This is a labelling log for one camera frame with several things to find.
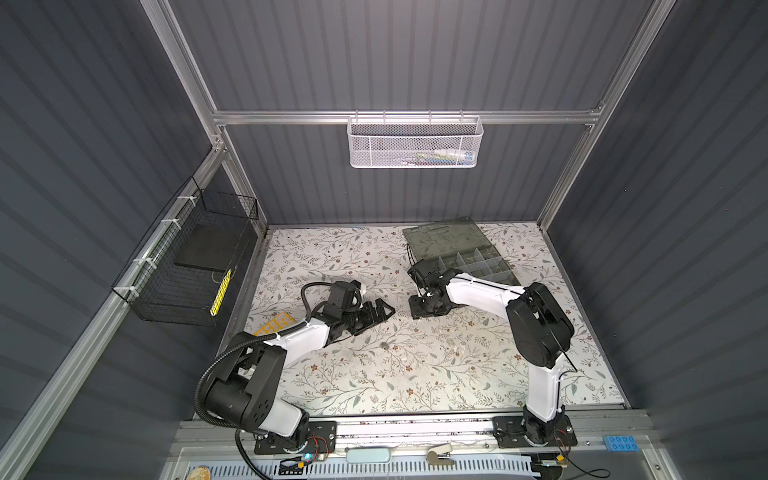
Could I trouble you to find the yellow calculator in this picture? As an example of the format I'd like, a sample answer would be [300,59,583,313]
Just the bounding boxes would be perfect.
[254,312,297,336]

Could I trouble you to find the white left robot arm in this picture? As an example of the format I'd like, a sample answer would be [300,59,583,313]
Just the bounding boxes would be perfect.
[193,280,396,442]

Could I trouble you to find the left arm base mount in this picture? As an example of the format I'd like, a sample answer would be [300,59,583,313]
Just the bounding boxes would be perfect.
[254,420,338,455]

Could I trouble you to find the blue lego-like block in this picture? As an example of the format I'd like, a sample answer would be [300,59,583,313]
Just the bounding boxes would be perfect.
[603,435,639,452]

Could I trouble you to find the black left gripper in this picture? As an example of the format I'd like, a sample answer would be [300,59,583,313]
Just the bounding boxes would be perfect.
[340,297,394,334]

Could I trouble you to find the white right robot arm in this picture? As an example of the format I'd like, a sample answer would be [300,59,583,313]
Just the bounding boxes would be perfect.
[408,260,575,423]

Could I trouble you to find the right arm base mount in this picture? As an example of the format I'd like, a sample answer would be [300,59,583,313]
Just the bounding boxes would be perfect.
[492,409,578,448]

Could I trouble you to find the black corrugated cable hose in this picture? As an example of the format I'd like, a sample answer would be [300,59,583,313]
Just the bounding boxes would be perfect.
[193,281,337,480]

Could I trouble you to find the yellow marker in basket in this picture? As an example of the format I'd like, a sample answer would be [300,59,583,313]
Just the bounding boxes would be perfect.
[209,269,232,317]

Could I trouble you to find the clear green organizer box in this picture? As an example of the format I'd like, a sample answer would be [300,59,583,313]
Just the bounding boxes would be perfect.
[403,217,520,286]

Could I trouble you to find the white wire mesh basket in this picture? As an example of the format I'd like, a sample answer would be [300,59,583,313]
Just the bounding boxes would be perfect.
[346,114,484,169]

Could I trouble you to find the black wire wall basket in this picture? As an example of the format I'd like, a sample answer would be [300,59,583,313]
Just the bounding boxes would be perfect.
[113,179,260,327]

